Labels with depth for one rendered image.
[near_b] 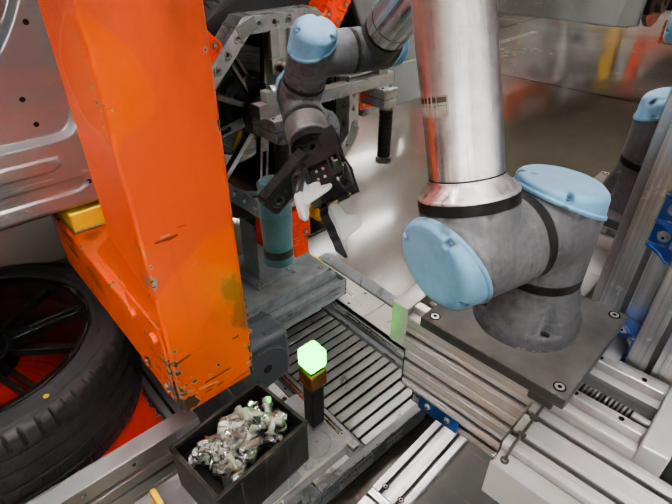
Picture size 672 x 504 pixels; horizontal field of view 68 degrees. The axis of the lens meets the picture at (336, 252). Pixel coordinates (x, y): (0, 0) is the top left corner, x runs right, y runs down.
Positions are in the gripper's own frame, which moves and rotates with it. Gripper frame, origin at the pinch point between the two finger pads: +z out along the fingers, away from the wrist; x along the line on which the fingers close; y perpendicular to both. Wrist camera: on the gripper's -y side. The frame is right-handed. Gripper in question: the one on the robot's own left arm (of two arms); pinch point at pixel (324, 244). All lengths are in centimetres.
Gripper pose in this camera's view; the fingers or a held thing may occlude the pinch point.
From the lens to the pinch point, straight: 76.7
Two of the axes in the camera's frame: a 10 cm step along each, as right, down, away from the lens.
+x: 4.0, 3.6, 8.4
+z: 2.3, 8.5, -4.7
